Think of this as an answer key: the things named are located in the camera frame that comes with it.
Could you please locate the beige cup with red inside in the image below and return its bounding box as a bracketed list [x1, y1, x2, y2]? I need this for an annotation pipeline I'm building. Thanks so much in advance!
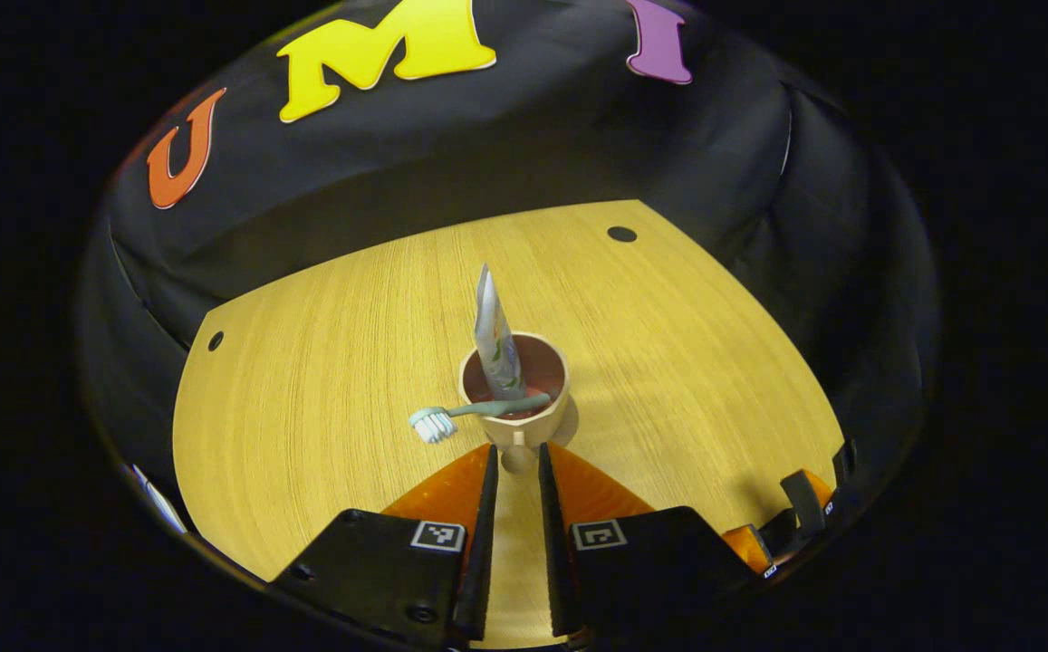
[458, 331, 572, 475]

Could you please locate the wooden desktop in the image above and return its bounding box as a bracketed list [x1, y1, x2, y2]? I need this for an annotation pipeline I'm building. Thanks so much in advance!
[172, 199, 846, 648]

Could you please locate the white green toothpaste tube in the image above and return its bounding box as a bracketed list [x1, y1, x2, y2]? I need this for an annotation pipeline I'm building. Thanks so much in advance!
[473, 264, 529, 402]

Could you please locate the black backdrop cloth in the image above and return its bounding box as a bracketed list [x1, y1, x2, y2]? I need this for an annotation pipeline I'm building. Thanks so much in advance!
[80, 0, 941, 508]

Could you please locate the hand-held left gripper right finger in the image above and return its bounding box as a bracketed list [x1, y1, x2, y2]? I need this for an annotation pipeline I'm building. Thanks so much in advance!
[537, 442, 764, 639]

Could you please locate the white toothbrush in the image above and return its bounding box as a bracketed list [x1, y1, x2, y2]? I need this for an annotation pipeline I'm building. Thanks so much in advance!
[409, 392, 552, 445]

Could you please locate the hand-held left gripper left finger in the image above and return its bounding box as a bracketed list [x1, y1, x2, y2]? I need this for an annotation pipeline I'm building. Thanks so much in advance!
[272, 444, 499, 648]

